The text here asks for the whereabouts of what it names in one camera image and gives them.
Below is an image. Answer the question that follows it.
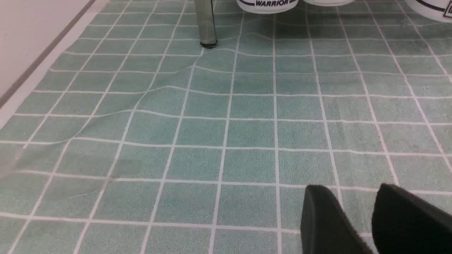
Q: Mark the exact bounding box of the navy canvas shoe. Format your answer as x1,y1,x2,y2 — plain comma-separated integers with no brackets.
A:
304,0,355,7
236,0,298,14

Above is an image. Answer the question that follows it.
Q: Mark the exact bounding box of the black canvas sneaker left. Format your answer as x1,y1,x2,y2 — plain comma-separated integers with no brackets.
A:
405,0,452,24

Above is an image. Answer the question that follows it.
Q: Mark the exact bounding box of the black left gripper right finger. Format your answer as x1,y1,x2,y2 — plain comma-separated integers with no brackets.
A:
371,183,452,254

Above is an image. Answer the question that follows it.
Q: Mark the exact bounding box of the navy canvas shoe on rack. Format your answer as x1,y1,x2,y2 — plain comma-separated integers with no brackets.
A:
304,0,355,7

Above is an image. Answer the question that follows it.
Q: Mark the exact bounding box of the metal shoe rack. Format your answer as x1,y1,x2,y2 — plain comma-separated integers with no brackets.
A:
194,0,218,49

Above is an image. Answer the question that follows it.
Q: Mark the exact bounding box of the green checkered floor mat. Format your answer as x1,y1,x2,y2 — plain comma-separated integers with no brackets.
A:
0,0,452,254

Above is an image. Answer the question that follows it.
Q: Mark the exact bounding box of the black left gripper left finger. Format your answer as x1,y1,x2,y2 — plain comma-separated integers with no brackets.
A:
301,185,373,254

